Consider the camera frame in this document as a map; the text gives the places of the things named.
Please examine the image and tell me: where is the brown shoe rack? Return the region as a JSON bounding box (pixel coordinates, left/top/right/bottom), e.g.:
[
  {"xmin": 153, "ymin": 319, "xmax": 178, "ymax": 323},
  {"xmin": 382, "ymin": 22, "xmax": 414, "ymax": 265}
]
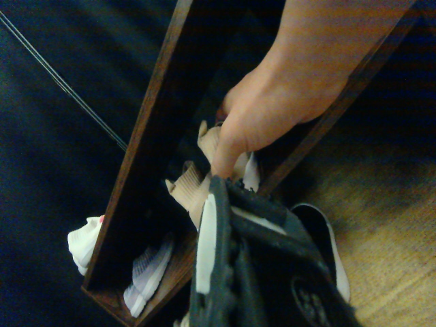
[{"xmin": 80, "ymin": 0, "xmax": 426, "ymax": 327}]

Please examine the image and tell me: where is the tan shoe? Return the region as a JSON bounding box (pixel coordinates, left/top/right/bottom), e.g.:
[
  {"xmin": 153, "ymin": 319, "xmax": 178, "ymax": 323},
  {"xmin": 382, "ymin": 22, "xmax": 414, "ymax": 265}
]
[
  {"xmin": 196, "ymin": 119, "xmax": 264, "ymax": 193},
  {"xmin": 165, "ymin": 160, "xmax": 214, "ymax": 232}
]

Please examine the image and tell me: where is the black shoe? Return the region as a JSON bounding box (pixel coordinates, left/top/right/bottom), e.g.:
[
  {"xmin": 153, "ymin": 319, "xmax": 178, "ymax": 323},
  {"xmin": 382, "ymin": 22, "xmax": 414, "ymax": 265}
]
[{"xmin": 291, "ymin": 203, "xmax": 352, "ymax": 304}]

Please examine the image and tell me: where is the white shoe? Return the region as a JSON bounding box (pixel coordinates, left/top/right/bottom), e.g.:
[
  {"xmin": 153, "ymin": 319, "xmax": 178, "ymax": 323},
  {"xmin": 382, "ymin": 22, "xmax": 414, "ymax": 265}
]
[{"xmin": 67, "ymin": 215, "xmax": 105, "ymax": 277}]

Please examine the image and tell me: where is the person's hand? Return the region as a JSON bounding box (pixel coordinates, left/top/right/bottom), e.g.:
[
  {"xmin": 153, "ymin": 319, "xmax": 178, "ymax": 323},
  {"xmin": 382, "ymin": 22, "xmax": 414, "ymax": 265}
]
[{"xmin": 210, "ymin": 50, "xmax": 352, "ymax": 180}]

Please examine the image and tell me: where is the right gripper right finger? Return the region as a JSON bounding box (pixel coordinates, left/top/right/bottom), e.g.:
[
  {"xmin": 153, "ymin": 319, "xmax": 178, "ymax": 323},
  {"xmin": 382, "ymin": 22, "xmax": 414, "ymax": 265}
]
[{"xmin": 224, "ymin": 176, "xmax": 331, "ymax": 270}]

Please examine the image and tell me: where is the lilac shoe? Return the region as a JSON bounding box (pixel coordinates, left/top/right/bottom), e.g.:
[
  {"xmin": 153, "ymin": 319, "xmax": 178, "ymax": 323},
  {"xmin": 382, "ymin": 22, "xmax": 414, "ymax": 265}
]
[{"xmin": 123, "ymin": 231, "xmax": 175, "ymax": 317}]

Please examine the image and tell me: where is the black curtain stand pole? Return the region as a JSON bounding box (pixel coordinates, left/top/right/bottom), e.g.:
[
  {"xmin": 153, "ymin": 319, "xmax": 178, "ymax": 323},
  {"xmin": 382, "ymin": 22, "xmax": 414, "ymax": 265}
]
[{"xmin": 0, "ymin": 10, "xmax": 129, "ymax": 151}]

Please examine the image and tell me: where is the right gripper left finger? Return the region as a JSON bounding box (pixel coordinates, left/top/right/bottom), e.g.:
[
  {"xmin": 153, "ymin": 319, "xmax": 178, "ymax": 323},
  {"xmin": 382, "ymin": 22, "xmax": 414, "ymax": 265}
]
[{"xmin": 189, "ymin": 175, "xmax": 243, "ymax": 327}]

